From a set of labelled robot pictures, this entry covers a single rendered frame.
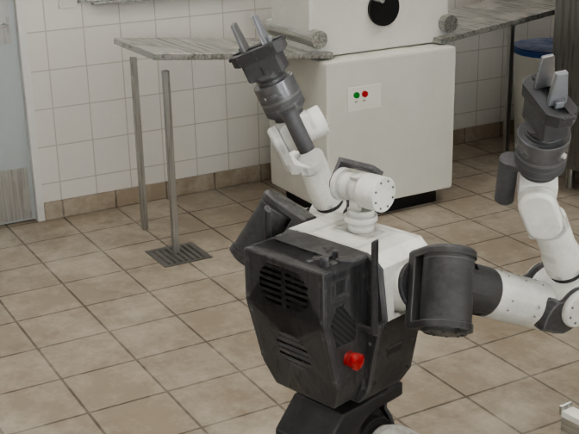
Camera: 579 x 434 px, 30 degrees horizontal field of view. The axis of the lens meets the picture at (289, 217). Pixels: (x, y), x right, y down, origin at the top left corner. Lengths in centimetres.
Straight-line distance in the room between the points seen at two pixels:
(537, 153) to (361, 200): 34
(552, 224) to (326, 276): 40
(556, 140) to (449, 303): 32
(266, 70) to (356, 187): 38
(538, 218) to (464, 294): 19
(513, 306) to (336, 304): 32
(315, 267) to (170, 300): 293
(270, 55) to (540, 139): 65
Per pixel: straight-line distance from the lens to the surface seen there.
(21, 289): 503
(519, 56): 683
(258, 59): 222
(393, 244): 196
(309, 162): 232
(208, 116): 612
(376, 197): 196
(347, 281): 188
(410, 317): 191
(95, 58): 581
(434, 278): 187
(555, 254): 200
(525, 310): 199
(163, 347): 435
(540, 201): 188
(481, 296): 190
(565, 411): 206
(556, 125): 177
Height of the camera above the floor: 189
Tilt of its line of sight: 19 degrees down
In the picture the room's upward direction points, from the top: 1 degrees counter-clockwise
